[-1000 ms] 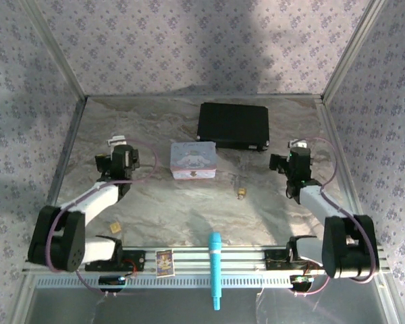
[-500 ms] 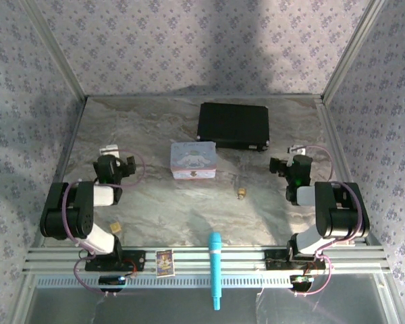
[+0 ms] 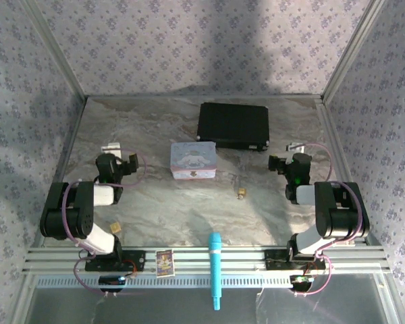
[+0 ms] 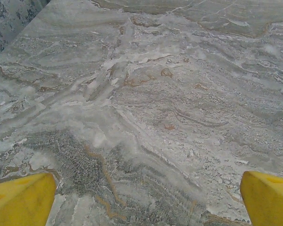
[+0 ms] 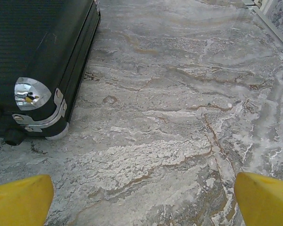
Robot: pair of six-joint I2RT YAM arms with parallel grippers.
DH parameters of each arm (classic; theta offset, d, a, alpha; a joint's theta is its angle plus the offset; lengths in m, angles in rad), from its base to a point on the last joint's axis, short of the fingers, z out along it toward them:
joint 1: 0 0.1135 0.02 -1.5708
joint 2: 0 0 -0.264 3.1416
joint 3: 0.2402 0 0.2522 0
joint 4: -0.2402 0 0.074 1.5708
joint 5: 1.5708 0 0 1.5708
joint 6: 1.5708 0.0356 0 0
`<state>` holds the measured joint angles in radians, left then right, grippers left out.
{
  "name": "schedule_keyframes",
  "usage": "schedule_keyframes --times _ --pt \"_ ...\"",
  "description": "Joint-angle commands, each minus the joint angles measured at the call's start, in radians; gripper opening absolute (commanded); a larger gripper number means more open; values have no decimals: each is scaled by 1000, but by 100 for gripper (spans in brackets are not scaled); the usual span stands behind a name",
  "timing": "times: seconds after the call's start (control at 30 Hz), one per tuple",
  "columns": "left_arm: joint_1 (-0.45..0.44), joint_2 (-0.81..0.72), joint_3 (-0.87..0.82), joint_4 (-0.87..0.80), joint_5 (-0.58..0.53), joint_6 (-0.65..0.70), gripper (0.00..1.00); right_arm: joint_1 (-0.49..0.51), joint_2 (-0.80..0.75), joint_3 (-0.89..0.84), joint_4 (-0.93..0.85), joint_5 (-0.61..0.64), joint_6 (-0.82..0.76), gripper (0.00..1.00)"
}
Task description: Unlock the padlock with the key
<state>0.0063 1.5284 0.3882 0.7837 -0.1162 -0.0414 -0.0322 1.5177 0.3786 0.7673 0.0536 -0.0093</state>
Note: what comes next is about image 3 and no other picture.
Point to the small picture card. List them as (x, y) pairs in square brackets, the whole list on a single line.
[(164, 263)]

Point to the grey metal panel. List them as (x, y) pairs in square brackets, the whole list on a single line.
[(155, 307)]

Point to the small brass padlock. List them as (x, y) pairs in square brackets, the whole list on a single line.
[(242, 193)]

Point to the aluminium mounting rail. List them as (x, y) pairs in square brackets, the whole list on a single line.
[(236, 260)]

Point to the small controller board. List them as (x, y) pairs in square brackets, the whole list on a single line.
[(111, 280), (300, 280)]

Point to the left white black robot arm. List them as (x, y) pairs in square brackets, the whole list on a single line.
[(82, 202)]

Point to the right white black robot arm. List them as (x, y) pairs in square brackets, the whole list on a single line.
[(337, 209)]

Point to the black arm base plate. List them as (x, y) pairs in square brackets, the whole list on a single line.
[(138, 260), (273, 262)]

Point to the aluminium frame post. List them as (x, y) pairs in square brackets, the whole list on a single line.
[(349, 50)]

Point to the aluminium side rail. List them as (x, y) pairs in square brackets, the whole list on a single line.
[(341, 152), (65, 152)]

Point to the black rectangular case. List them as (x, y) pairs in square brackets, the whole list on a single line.
[(233, 125)]

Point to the pastel cartoon tin box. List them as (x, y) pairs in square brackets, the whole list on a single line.
[(192, 158)]

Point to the small brass cube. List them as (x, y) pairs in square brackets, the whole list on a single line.
[(115, 228)]

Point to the blue marker pen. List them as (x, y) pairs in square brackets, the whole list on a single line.
[(215, 263)]

